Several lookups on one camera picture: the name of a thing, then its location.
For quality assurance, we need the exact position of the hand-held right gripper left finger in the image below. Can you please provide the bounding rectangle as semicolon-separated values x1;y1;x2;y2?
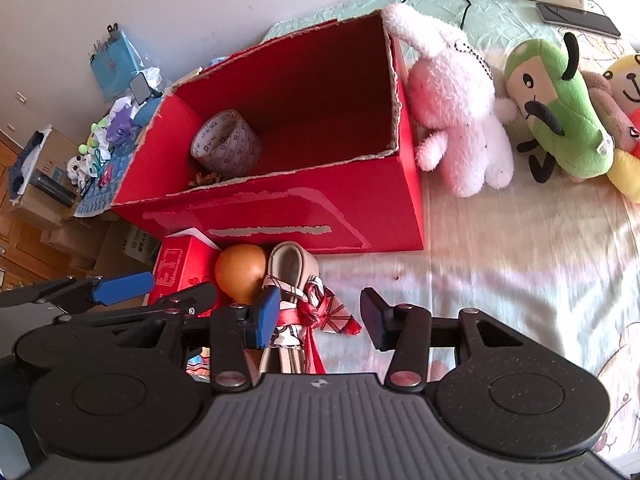
112;286;282;394

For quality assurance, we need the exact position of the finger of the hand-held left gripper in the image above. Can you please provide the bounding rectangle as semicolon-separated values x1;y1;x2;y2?
0;271;155;311
55;284;217;327

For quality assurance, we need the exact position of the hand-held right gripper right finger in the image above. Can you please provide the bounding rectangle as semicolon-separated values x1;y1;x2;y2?
360;287;528;394

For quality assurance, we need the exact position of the small red gift box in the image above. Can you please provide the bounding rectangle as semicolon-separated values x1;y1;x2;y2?
146;227;226;372

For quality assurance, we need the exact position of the orange fruit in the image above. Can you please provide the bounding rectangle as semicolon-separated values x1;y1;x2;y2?
215;245;268;306

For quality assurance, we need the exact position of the beige small shoe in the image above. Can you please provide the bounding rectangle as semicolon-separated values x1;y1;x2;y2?
257;241;322;375

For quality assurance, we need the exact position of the red cardboard box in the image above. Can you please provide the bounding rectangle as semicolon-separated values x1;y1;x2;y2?
111;10;426;253

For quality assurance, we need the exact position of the brown cardboard box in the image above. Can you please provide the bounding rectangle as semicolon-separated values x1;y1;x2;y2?
95;220;162;281
10;127;78;223

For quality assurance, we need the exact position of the wooden cabinet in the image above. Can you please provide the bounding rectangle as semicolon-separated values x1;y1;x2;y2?
0;130;76;292

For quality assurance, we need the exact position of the blue patterned table cloth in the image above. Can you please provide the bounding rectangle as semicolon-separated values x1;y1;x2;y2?
75;125;151;218

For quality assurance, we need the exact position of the brown pine cone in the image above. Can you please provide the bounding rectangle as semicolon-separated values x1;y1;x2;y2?
189;170;223;189

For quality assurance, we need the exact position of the black bottle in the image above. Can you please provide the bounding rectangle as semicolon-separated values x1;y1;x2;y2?
30;169;76;207

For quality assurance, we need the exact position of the small white panda toy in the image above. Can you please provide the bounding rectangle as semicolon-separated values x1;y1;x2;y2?
66;155;91;183

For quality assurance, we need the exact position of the green printed bed sheet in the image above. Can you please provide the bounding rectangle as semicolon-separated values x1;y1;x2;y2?
260;0;640;466

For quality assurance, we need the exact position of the dark blue cloth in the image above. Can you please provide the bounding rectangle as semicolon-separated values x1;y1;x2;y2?
9;130;47;196

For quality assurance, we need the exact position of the printed packing tape roll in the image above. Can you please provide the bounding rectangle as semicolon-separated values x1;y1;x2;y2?
190;109;263;178

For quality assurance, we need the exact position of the purple toy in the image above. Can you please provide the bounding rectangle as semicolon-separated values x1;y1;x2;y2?
105;107;141;146

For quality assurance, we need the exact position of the blue oval case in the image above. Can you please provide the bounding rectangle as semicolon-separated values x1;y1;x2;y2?
137;97;162;123

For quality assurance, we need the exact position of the small standing mirror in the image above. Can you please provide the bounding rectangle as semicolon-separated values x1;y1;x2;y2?
129;72;153;103

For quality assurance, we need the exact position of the orange cover book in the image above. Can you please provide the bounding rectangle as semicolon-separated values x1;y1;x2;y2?
170;66;203;90

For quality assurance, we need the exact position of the blue bag with binder clips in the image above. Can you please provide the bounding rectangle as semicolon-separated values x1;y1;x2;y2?
89;22;146;103

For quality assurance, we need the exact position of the white plush rabbit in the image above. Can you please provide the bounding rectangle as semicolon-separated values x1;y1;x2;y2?
382;4;516;198

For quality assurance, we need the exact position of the green plush toy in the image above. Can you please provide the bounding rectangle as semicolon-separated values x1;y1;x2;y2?
502;32;616;184

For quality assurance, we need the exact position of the yellow plush bear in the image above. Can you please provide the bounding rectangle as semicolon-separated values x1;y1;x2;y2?
602;54;640;203

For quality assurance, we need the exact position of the black smartphone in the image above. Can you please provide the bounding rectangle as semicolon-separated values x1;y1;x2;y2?
536;1;622;38

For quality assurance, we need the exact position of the black charger cable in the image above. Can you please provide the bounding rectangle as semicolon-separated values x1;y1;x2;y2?
367;0;473;31

